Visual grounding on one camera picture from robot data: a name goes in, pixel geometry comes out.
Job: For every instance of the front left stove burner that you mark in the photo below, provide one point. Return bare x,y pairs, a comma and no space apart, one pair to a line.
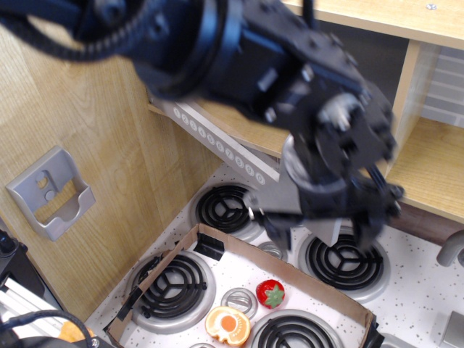
178,298

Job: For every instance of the back left stove burner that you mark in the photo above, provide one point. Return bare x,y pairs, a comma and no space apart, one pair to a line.
222,207

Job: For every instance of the grey wall phone holder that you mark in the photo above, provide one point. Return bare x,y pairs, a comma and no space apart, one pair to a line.
40,183

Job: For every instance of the cardboard frame barrier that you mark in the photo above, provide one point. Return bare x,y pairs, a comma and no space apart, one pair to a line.
235,263

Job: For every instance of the front right stove burner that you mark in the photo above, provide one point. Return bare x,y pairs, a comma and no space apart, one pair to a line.
293,328

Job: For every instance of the orange toy fruit half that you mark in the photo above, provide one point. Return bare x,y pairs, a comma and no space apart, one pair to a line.
228,325

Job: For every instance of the grey stove knob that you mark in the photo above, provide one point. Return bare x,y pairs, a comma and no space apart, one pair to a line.
241,299
273,250

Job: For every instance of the red toy strawberry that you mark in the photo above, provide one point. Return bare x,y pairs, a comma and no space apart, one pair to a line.
270,293

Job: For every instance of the grey middle stove knob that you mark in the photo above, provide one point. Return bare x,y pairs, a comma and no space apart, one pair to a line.
273,250

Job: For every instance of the grey toy microwave door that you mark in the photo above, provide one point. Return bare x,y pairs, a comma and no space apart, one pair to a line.
252,150

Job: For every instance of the back right stove burner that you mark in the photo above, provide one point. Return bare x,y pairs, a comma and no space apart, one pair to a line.
363,276

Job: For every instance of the aluminium rail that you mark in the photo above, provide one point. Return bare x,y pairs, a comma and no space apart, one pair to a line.
17,300

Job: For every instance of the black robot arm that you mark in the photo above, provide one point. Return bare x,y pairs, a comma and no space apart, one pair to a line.
271,65

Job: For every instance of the black device at left edge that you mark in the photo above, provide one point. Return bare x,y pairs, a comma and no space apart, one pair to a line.
16,265

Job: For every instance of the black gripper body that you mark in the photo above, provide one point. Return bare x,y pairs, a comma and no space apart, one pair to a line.
335,197

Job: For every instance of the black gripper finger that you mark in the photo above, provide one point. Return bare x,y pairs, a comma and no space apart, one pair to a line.
366,228
278,230

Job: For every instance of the grey toy faucet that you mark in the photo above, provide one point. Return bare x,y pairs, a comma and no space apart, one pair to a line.
452,250

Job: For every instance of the orange toy bread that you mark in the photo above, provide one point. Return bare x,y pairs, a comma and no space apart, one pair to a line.
70,332

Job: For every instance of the grey front stove knob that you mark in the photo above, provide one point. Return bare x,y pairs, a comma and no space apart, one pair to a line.
241,299

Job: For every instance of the stove burner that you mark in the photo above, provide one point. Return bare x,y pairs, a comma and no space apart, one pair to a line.
363,276
178,298
293,328
222,207

